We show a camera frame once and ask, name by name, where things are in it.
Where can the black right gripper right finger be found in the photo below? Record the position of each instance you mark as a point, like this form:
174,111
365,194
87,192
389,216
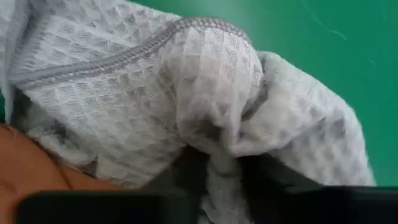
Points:
311,208

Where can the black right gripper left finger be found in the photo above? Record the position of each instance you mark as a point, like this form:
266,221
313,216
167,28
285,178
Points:
93,208

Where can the light grey waffle towel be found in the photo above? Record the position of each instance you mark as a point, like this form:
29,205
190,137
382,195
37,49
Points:
124,93

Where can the orange plastic basket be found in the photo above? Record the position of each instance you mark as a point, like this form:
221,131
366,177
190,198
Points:
31,161

